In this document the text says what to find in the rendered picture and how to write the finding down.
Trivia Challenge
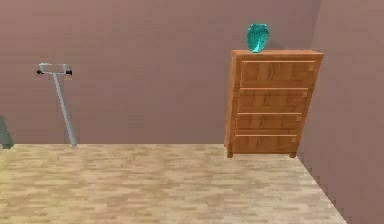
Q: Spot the wooden chest of drawers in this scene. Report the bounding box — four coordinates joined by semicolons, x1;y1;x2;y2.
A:
223;49;325;159

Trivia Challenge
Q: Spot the teal glass vase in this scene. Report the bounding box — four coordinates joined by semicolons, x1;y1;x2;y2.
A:
246;22;270;54

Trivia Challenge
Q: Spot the grey-green furniture piece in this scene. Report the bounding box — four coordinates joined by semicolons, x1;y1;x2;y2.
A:
0;115;15;150

